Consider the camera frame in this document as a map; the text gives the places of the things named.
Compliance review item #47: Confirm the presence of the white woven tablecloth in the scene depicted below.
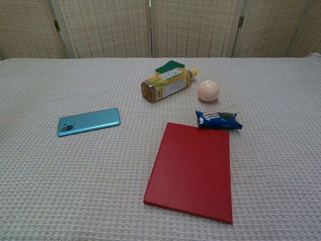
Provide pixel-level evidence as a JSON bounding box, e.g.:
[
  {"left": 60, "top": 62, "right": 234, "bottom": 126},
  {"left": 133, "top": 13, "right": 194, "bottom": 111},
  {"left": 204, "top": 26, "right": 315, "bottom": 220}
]
[{"left": 0, "top": 53, "right": 321, "bottom": 241}]

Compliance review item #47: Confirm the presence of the blue cookie packet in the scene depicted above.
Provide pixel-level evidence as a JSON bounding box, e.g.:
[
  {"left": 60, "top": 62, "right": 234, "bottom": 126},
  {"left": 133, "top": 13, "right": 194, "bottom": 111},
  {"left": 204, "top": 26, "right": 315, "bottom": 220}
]
[{"left": 195, "top": 110, "right": 244, "bottom": 131}]

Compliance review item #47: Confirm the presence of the green and yellow sponge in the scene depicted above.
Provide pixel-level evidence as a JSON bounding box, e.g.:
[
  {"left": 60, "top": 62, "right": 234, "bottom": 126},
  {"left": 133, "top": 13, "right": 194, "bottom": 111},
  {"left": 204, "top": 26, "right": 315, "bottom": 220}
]
[{"left": 154, "top": 60, "right": 186, "bottom": 73}]

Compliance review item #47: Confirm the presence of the red hardcover notebook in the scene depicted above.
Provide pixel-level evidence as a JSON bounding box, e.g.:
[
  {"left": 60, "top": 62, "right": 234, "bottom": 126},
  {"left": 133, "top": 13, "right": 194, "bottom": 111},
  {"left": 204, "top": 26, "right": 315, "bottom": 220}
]
[{"left": 143, "top": 122, "right": 233, "bottom": 225}]

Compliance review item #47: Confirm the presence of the amber tea bottle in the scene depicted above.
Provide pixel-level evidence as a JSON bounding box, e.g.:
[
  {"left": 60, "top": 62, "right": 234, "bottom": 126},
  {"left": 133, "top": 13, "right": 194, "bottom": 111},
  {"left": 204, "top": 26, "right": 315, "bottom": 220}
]
[{"left": 140, "top": 66, "right": 199, "bottom": 103}]

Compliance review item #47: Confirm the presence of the woven folding screen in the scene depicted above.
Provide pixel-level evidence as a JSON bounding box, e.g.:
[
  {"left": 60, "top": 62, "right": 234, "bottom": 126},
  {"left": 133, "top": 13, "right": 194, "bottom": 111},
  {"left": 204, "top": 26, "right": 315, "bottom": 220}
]
[{"left": 0, "top": 0, "right": 321, "bottom": 60}]

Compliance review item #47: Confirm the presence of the black smartphone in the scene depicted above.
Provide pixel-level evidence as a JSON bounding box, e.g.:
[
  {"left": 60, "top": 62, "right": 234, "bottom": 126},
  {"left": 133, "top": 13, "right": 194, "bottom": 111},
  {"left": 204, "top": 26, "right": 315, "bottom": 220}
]
[{"left": 57, "top": 108, "right": 121, "bottom": 138}]

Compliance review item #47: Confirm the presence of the peach pink ball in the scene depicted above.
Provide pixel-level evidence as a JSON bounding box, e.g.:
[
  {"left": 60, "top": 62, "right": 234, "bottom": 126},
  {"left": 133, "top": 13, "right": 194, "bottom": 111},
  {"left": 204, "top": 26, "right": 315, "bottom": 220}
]
[{"left": 197, "top": 80, "right": 220, "bottom": 102}]

